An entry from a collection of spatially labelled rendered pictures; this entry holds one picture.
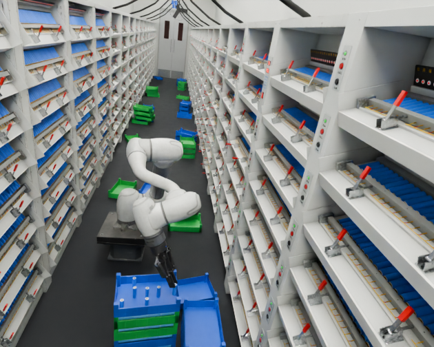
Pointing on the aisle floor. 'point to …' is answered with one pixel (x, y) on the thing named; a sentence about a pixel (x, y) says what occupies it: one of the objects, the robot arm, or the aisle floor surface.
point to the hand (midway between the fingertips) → (171, 279)
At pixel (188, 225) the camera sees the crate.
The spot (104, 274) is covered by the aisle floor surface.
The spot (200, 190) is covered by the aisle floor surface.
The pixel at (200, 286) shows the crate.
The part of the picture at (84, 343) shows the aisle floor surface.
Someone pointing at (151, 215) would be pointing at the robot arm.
